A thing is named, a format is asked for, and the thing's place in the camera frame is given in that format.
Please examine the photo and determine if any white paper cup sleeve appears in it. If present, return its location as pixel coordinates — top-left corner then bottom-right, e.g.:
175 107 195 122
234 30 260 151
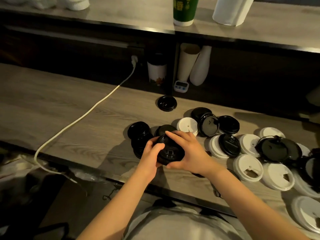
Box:
177 43 201 83

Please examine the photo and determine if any white paper towel roll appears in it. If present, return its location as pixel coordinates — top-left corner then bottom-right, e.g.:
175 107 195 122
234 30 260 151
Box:
212 0 255 27

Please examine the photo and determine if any person's left forearm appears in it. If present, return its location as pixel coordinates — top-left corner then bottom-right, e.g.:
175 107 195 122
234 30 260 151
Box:
77 172 153 240

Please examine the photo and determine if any pile of black cup lids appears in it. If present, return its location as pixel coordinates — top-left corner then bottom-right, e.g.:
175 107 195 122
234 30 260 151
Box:
127 107 320 195

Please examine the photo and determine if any black flap cup lid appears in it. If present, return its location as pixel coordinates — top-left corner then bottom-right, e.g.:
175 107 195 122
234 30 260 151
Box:
157 95 177 112

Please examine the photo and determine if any white canister with black lid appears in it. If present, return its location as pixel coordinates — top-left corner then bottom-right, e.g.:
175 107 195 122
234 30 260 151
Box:
147 53 167 87

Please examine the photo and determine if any black tethered plug cup lid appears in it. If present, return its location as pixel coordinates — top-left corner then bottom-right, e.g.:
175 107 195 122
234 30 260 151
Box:
255 135 303 165

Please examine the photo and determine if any person's white shirt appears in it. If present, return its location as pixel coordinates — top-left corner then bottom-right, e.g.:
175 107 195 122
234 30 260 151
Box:
124 207 244 240

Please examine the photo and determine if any small white digital timer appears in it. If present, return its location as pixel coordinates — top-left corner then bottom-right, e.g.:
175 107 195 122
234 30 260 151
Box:
173 80 190 93

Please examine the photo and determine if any green paper cup stack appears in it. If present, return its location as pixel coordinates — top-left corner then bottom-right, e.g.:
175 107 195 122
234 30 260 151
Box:
173 0 200 27

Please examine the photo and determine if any person's left hand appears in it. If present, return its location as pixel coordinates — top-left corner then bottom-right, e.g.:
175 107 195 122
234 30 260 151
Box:
136 136 166 183

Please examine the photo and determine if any white power cable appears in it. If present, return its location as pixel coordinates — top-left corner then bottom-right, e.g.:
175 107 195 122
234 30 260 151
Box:
34 55 139 184

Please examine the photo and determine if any stack of black lids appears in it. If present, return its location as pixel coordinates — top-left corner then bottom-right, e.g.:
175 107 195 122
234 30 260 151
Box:
154 133 185 166

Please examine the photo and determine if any person's right hand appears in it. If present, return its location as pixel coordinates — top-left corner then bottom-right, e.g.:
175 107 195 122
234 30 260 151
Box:
165 130 218 178

